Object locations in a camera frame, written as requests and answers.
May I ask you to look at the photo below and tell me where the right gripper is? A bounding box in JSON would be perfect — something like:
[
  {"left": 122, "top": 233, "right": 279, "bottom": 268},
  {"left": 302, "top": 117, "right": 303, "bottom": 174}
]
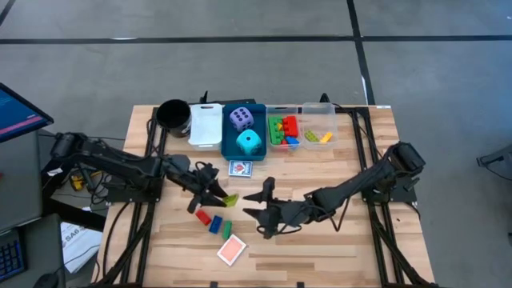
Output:
[{"left": 242, "top": 176, "right": 318, "bottom": 241}]

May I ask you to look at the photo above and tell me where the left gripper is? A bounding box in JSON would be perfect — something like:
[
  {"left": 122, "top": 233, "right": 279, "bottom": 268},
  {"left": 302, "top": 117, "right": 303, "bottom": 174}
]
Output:
[{"left": 165, "top": 154, "right": 230, "bottom": 215}]

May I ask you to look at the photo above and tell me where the small red duplo brick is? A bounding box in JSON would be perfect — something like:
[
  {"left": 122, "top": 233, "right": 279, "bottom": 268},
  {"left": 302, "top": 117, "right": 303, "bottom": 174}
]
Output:
[{"left": 194, "top": 209, "right": 213, "bottom": 227}]

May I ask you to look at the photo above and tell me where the blue duplo brick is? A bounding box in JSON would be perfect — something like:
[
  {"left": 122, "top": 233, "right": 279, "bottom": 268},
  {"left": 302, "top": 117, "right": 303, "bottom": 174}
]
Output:
[{"left": 208, "top": 214, "right": 223, "bottom": 235}]

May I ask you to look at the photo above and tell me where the orange white card box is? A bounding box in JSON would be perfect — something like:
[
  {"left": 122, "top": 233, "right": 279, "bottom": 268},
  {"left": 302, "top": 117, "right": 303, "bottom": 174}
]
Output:
[{"left": 216, "top": 234, "right": 248, "bottom": 267}]

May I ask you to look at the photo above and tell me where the teal foam die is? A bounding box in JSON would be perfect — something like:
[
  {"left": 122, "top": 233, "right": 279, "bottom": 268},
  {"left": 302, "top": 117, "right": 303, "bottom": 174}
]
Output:
[{"left": 235, "top": 128, "right": 264, "bottom": 156}]

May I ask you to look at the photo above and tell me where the long green duplo brick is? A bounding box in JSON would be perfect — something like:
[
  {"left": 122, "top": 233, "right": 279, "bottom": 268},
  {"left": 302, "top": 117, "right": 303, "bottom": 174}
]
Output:
[{"left": 267, "top": 115, "right": 284, "bottom": 146}]

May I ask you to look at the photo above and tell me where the purple foam die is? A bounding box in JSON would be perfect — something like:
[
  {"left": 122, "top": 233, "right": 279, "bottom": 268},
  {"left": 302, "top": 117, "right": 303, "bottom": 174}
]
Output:
[{"left": 229, "top": 106, "right": 255, "bottom": 133}]

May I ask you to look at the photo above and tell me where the large red soft brick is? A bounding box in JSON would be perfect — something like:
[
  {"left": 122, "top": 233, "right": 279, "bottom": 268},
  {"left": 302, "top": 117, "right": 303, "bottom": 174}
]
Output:
[{"left": 282, "top": 115, "right": 299, "bottom": 138}]

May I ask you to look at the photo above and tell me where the blue playing card deck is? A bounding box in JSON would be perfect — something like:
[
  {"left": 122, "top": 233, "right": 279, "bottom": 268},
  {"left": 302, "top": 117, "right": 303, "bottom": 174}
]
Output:
[{"left": 228, "top": 159, "right": 254, "bottom": 178}]

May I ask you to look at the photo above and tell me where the teal plastic bin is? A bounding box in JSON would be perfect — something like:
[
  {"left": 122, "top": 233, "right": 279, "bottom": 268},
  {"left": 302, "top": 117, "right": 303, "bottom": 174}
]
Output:
[{"left": 221, "top": 103, "right": 268, "bottom": 162}]

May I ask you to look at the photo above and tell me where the white plastic bin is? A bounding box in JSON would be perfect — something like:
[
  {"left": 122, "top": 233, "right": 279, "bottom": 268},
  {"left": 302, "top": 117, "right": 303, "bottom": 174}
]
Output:
[{"left": 187, "top": 102, "right": 224, "bottom": 151}]

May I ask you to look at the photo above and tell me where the black cup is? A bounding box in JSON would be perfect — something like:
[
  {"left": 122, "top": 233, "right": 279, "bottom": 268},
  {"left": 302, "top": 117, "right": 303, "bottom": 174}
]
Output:
[{"left": 155, "top": 98, "right": 192, "bottom": 138}]

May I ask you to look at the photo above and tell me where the yellow black tool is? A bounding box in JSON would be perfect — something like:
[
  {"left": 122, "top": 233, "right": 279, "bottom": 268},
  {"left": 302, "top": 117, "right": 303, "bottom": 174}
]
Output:
[{"left": 70, "top": 174, "right": 87, "bottom": 192}]

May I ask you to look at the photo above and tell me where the white printed paper bag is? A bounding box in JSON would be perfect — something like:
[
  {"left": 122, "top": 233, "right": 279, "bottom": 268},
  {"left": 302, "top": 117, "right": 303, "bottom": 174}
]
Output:
[{"left": 59, "top": 221, "right": 104, "bottom": 275}]

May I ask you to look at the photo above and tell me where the black computer mouse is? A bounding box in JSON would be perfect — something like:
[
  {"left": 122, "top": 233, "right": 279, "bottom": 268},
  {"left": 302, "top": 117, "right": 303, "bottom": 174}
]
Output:
[{"left": 32, "top": 273, "right": 61, "bottom": 288}]

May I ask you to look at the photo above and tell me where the computer monitor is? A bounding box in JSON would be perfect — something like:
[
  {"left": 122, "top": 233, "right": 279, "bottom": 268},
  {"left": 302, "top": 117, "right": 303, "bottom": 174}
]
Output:
[{"left": 0, "top": 82, "right": 55, "bottom": 144}]

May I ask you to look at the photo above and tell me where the backlit keyboard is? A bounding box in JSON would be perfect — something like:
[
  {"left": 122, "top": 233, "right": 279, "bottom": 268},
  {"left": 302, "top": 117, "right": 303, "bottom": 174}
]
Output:
[{"left": 0, "top": 227, "right": 28, "bottom": 283}]

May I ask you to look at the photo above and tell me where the grey floor object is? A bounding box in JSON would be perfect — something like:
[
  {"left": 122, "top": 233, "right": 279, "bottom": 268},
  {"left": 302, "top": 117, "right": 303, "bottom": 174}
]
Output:
[{"left": 475, "top": 144, "right": 512, "bottom": 169}]

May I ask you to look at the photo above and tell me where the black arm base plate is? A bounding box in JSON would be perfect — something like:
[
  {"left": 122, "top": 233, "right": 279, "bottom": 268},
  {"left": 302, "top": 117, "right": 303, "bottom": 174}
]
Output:
[
  {"left": 104, "top": 175, "right": 164, "bottom": 204},
  {"left": 361, "top": 175, "right": 418, "bottom": 203}
]

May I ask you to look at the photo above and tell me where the black aluminium frame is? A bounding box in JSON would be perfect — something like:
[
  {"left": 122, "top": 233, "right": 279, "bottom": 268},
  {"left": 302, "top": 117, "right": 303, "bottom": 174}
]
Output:
[{"left": 92, "top": 90, "right": 441, "bottom": 288}]

